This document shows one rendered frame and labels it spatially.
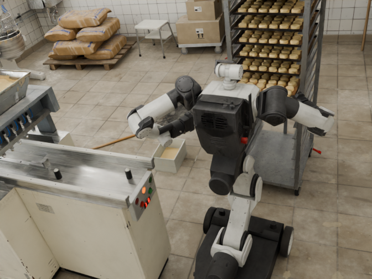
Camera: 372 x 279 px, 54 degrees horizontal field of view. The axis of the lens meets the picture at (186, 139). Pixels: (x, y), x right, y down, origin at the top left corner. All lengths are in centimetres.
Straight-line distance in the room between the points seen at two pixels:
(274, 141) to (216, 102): 168
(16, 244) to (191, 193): 136
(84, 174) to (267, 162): 152
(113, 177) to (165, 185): 116
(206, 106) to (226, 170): 37
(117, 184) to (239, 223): 77
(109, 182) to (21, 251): 72
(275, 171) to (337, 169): 56
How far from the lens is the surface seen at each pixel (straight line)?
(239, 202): 226
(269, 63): 242
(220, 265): 212
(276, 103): 160
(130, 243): 203
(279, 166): 298
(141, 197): 192
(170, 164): 316
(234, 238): 224
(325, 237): 273
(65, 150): 227
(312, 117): 171
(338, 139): 355
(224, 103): 159
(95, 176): 206
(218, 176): 177
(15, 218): 231
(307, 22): 215
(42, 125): 257
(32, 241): 246
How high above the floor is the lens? 211
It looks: 36 degrees down
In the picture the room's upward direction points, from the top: 9 degrees counter-clockwise
